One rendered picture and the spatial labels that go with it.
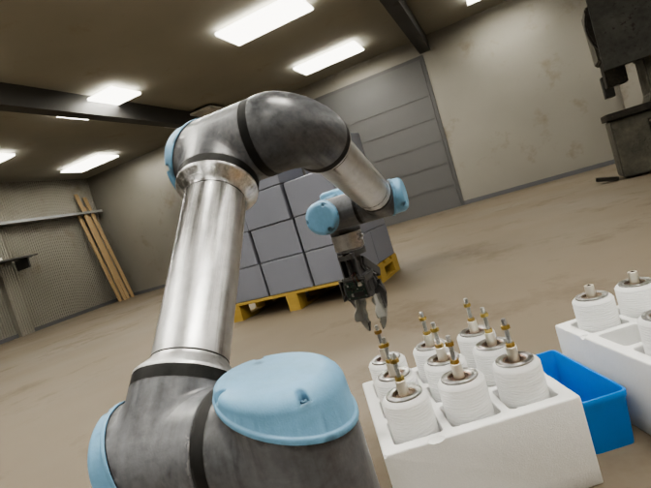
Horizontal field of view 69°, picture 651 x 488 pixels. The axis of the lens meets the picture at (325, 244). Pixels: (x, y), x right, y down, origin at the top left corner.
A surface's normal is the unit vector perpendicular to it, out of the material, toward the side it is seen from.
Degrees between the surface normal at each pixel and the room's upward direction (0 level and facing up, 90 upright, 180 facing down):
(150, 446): 54
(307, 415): 87
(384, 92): 90
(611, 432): 92
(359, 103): 90
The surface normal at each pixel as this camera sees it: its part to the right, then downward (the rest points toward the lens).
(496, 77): -0.34, 0.17
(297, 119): 0.42, -0.09
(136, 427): -0.43, -0.51
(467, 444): 0.03, 0.06
